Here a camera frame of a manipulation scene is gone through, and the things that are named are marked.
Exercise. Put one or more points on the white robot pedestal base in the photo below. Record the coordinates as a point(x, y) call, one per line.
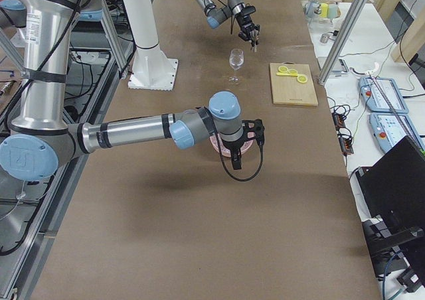
point(151, 69)

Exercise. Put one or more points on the yellow plastic knife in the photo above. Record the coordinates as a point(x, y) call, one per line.
point(287, 74)

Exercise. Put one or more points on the small steel weight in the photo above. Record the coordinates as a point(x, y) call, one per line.
point(324, 38)

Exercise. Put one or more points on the aluminium frame post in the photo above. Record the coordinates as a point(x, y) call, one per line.
point(345, 30)

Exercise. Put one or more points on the lemon slice far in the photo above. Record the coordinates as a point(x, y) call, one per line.
point(283, 69)

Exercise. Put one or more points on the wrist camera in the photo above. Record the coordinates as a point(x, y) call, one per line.
point(247, 10)

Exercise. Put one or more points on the black monitor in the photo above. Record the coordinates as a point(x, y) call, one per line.
point(393, 189)

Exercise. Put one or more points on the bamboo cutting board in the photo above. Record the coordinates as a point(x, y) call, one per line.
point(286, 90)

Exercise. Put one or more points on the clear wine glass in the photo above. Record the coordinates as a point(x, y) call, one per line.
point(236, 61)

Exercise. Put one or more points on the lemon slice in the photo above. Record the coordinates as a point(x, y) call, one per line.
point(283, 69)
point(302, 79)
point(292, 72)

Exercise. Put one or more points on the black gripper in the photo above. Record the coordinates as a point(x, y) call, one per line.
point(246, 26)
point(232, 145)

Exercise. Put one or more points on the lemon slice near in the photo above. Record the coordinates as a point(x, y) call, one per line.
point(302, 79)

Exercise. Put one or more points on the pastel cups on tray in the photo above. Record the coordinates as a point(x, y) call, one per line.
point(322, 10)

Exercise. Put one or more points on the upper blue teach pendant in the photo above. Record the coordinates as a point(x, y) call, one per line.
point(378, 92)

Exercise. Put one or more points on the lemon slice middle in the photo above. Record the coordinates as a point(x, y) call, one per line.
point(292, 72)

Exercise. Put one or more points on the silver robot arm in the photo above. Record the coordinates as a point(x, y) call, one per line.
point(40, 141)
point(217, 12)

